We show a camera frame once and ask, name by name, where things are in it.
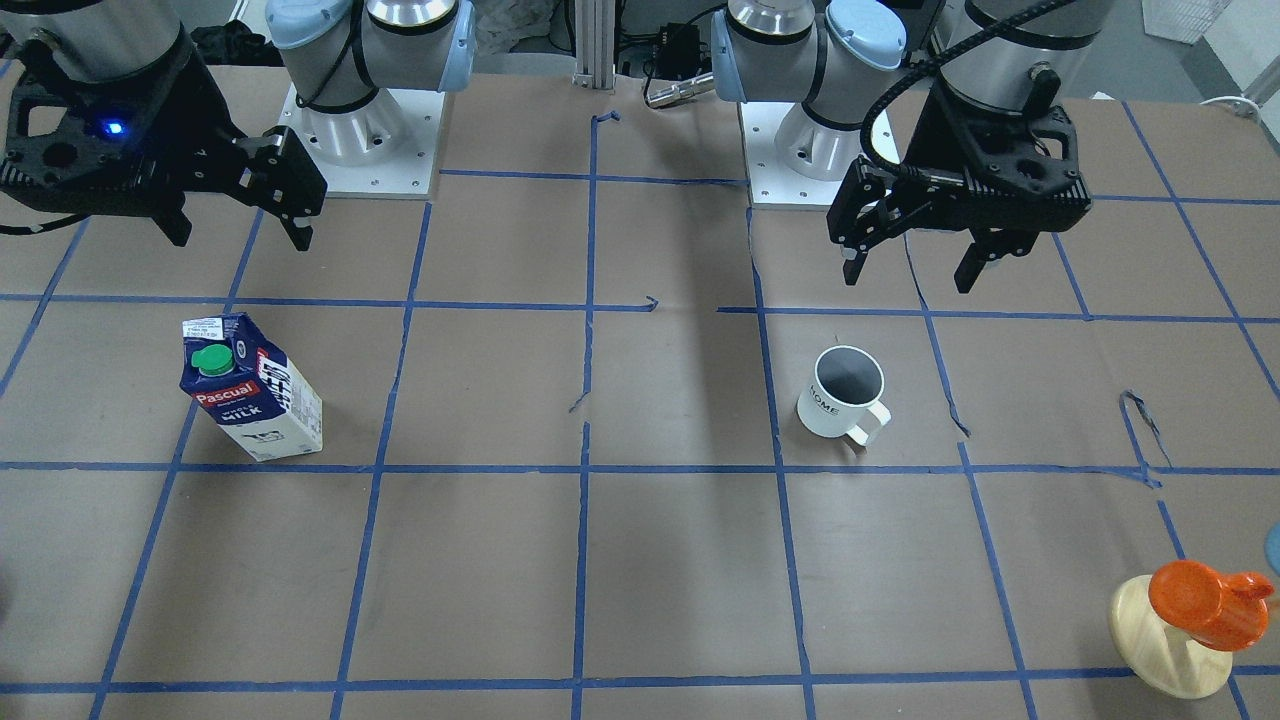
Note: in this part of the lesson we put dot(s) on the white mug dark inside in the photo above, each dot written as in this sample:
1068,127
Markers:
843,397

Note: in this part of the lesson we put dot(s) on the orange mug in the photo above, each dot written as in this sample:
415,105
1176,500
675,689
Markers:
1223,612

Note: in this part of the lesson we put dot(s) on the light blue mug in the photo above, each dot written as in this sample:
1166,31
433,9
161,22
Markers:
1271,548

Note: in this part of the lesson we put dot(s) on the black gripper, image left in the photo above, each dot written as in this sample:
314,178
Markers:
203,117

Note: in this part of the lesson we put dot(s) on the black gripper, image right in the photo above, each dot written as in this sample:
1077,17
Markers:
945,135

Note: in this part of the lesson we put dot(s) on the blue white milk carton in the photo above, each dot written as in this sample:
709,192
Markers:
250,387

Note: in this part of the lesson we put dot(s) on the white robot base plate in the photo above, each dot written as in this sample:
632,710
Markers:
370,170
793,161

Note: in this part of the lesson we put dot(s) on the aluminium frame post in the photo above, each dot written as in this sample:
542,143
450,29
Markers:
594,29

